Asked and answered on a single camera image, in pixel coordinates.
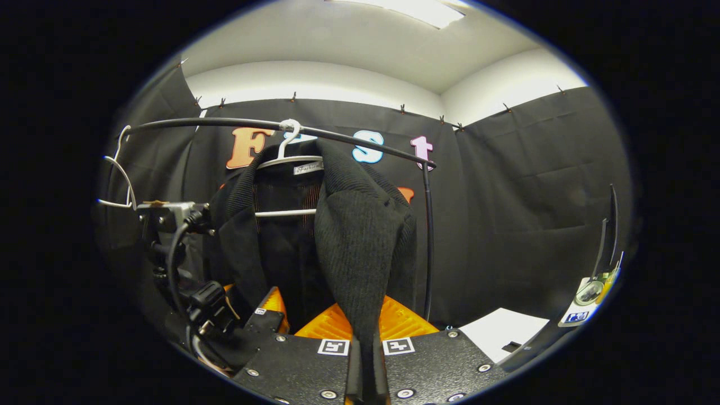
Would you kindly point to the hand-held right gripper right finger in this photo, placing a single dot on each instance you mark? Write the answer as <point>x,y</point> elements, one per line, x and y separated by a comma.
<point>381,377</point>

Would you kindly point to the white and blue device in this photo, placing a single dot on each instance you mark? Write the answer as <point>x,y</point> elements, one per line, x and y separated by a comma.
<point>588,292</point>

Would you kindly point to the white plastic hanger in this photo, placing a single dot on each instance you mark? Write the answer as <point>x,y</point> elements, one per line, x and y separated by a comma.
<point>128,185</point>
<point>284,212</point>

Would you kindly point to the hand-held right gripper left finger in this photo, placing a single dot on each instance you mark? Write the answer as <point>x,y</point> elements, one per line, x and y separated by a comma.
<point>354,377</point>

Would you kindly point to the thin black stand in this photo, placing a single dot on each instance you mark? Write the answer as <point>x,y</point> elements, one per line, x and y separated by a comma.
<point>612,225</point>

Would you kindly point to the black knit jacket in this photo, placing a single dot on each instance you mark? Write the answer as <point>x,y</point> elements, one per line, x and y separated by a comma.
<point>360,236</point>

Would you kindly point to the black clothes rail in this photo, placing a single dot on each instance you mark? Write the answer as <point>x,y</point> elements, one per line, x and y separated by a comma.
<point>225,122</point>

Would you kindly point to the large ceiling light panel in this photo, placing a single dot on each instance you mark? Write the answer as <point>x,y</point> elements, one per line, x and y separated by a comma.
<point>410,8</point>

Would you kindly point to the white paper sheet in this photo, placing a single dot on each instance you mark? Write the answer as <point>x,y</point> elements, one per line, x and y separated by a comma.
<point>500,332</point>

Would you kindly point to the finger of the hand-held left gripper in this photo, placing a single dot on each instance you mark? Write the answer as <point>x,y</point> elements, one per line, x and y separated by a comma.
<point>264,323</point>

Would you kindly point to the black backdrop cloth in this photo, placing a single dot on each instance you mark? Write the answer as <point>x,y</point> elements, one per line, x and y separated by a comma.
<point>506,214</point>

